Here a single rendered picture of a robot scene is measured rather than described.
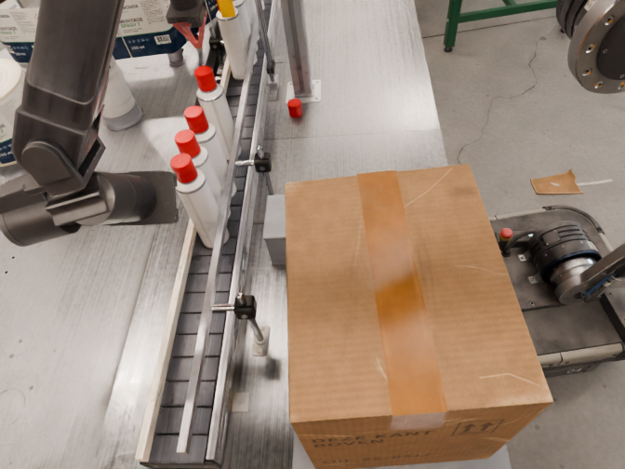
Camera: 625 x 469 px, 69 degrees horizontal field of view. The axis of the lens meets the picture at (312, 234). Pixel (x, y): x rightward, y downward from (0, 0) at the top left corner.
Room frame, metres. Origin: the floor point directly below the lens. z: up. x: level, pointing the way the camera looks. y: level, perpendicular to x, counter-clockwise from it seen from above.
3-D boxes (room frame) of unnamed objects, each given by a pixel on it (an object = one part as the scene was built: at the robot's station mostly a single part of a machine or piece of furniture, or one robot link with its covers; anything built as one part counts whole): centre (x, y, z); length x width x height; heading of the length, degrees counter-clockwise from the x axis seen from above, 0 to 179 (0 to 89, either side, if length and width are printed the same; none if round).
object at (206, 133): (0.64, 0.16, 0.98); 0.05 x 0.05 x 0.20
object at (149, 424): (0.68, 0.19, 0.91); 1.07 x 0.01 x 0.02; 171
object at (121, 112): (0.93, 0.40, 1.03); 0.09 x 0.09 x 0.30
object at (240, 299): (0.33, 0.14, 0.91); 0.07 x 0.03 x 0.16; 81
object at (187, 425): (0.67, 0.12, 0.96); 1.07 x 0.01 x 0.01; 171
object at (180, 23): (0.97, 0.18, 1.06); 0.07 x 0.07 x 0.09; 81
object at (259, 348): (0.33, 0.12, 0.83); 0.06 x 0.03 x 0.01; 169
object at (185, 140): (0.58, 0.17, 0.98); 0.05 x 0.05 x 0.20
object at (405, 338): (0.25, -0.08, 0.99); 0.30 x 0.24 x 0.27; 175
